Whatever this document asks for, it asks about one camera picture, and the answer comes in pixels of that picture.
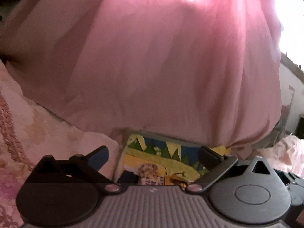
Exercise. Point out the red orange snack packet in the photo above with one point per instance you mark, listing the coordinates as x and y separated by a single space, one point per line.
177 182

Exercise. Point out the colourful picture book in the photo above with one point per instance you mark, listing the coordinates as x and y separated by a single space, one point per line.
166 161

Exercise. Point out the cream white cloth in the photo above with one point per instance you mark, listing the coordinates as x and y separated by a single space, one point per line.
289 149

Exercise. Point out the pink floral blanket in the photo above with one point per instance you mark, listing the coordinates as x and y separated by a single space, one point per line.
47 128

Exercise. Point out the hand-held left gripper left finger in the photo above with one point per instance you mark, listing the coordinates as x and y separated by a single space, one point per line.
99 156

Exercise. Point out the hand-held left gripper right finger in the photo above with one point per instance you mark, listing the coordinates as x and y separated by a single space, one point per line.
206 155

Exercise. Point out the pink curtain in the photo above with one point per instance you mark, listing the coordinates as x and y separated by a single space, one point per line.
154 64

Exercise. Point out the pale figure print snack packet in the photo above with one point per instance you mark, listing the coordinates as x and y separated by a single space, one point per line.
148 173

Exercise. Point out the bright window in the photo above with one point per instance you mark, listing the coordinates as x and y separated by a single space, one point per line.
292 28

